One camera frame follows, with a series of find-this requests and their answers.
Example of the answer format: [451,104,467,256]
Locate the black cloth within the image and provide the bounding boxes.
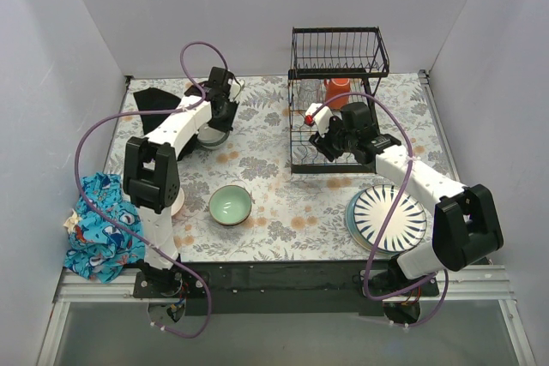
[133,87,198,161]

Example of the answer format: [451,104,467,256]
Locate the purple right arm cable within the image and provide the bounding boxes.
[306,92,450,327]

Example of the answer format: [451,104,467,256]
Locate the green celadon bowl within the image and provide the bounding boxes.
[208,185,252,226]

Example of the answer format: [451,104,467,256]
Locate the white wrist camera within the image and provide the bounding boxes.
[304,103,342,138]
[229,78,245,104]

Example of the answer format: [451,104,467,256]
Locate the white bowl stack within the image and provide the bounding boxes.
[197,125,230,150]

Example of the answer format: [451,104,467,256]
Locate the orange ceramic mug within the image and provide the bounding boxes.
[323,78,351,111]

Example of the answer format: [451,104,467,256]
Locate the blue patterned cloth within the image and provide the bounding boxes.
[63,172,146,283]

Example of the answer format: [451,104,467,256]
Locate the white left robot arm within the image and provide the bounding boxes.
[123,67,243,297]

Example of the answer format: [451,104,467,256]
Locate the cream pink bowl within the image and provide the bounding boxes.
[171,188,185,217]

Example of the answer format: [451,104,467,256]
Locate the black wire dish rack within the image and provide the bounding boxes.
[288,27,389,174]

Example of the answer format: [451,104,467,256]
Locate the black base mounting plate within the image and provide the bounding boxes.
[132,259,443,318]

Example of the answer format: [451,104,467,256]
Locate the floral table mat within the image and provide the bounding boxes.
[105,73,454,262]

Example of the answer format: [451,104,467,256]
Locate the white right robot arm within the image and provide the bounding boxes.
[305,102,504,296]

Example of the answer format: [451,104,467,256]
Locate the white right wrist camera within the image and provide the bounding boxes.
[304,103,342,138]

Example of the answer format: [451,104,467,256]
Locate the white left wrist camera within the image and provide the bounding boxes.
[229,78,245,104]

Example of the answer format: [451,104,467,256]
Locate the clear faceted glass tumbler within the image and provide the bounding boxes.
[297,79,322,109]

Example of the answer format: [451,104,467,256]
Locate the blue striped white plate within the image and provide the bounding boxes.
[367,184,427,254]

